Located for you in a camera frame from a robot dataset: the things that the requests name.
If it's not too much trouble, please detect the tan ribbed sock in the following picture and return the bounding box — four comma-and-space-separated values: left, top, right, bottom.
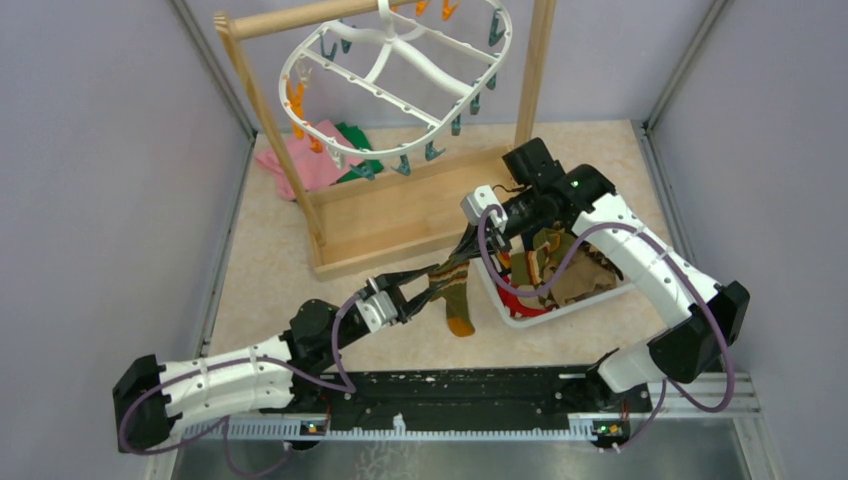
552, 251, 624, 307

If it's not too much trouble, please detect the wooden hanger rack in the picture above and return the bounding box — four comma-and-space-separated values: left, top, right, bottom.
213, 0, 559, 281

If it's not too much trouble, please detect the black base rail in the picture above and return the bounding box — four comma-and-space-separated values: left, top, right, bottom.
283, 365, 654, 448

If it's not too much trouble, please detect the white plastic laundry basket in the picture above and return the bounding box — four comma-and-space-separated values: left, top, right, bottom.
472, 222, 635, 329

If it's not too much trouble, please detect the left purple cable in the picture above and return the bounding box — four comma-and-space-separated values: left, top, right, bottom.
117, 291, 362, 480

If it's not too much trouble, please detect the red white striped sock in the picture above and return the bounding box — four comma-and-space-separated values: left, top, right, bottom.
496, 253, 549, 319

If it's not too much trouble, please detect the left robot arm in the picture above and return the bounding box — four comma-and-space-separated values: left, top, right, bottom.
112, 266, 447, 455

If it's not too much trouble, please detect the green cloth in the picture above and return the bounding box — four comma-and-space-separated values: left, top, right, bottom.
335, 122, 384, 184

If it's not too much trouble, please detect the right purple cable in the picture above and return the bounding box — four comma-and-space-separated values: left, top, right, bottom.
476, 205, 737, 452

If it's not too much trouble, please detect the white oval clip hanger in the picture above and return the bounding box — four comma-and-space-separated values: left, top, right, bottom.
278, 0, 515, 181

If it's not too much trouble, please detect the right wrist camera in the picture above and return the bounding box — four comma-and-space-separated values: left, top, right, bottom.
460, 185, 508, 231

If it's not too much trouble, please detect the argyle brown sock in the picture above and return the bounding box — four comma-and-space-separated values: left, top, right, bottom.
522, 287, 560, 311

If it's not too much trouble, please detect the olive striped sock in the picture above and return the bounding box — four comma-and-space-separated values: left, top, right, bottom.
428, 257, 475, 338

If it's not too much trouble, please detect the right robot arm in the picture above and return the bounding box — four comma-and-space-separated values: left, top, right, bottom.
457, 138, 751, 412

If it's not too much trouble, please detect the pink cloth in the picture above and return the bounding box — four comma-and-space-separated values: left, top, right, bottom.
254, 120, 353, 201

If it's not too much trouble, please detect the purple cable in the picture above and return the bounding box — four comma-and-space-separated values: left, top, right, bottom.
117, 291, 362, 480
476, 205, 737, 452

